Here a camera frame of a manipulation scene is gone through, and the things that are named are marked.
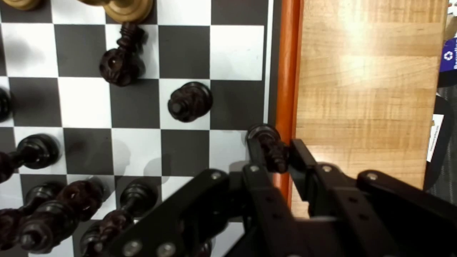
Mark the orange framed chess board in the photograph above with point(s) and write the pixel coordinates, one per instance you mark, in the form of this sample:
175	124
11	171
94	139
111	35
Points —
185	52

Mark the butcher block wooden table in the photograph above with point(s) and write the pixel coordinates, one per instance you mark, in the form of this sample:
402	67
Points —
365	95

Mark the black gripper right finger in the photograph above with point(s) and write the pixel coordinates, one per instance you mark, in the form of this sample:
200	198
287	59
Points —
390	219

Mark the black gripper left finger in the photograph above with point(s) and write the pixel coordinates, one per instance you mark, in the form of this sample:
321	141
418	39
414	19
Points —
190	215

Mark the dark brown chess pawn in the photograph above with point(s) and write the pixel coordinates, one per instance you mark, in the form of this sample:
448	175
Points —
190	102

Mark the light wooden chess piece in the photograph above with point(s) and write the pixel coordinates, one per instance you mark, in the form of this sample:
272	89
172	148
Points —
128	9
21	4

